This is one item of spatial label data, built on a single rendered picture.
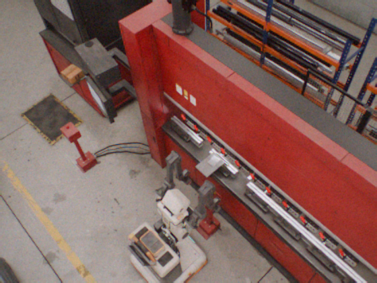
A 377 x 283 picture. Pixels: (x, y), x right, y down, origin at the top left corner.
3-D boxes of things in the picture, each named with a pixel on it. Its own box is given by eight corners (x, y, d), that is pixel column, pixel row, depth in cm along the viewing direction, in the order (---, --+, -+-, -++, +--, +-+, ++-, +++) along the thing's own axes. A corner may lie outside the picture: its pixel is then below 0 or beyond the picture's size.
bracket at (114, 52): (98, 62, 414) (97, 57, 409) (116, 51, 423) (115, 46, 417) (120, 81, 396) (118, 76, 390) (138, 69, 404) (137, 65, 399)
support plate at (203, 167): (194, 166, 406) (194, 166, 405) (213, 152, 415) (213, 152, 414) (207, 177, 397) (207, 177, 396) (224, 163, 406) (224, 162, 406)
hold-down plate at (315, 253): (305, 249, 360) (306, 248, 357) (309, 245, 362) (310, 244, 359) (332, 273, 346) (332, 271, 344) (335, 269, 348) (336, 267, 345)
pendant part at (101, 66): (94, 102, 452) (73, 46, 383) (113, 93, 459) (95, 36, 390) (114, 129, 426) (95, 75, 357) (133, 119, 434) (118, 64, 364)
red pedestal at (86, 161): (75, 164, 534) (55, 129, 466) (90, 154, 543) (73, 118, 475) (83, 173, 525) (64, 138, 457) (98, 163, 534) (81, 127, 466)
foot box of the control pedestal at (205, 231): (195, 229, 470) (194, 225, 460) (209, 215, 478) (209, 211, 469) (206, 240, 460) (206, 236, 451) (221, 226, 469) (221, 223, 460)
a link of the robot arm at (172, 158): (163, 155, 337) (170, 162, 333) (174, 148, 344) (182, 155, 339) (162, 184, 371) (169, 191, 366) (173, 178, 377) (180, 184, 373)
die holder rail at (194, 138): (171, 122, 456) (170, 118, 449) (175, 120, 459) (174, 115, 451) (199, 147, 433) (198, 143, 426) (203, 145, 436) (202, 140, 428)
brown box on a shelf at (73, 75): (58, 75, 498) (55, 69, 488) (75, 66, 508) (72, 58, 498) (70, 87, 485) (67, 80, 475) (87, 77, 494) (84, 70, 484)
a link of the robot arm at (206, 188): (196, 186, 318) (204, 194, 313) (208, 178, 325) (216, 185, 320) (192, 214, 351) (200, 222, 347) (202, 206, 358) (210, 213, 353)
